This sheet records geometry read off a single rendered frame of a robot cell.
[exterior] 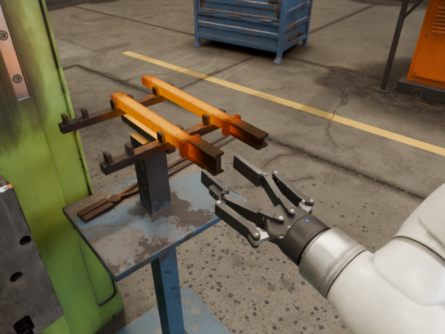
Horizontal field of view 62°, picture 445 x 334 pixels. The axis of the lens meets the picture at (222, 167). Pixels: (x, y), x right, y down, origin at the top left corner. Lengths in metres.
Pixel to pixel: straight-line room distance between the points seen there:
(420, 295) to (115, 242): 0.66
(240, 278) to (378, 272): 1.28
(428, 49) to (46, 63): 3.20
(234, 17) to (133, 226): 3.68
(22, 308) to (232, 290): 0.93
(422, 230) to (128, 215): 0.69
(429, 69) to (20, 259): 3.43
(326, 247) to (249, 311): 1.15
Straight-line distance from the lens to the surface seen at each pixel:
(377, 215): 2.22
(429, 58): 3.75
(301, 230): 0.55
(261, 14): 4.27
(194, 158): 0.73
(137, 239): 0.93
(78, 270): 1.39
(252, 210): 0.59
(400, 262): 0.53
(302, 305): 1.71
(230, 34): 4.51
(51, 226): 1.23
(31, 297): 1.06
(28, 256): 0.98
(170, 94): 0.96
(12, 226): 0.92
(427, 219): 0.55
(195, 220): 0.95
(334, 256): 0.53
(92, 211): 1.01
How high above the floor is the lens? 1.37
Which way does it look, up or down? 35 degrees down
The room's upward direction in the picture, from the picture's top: straight up
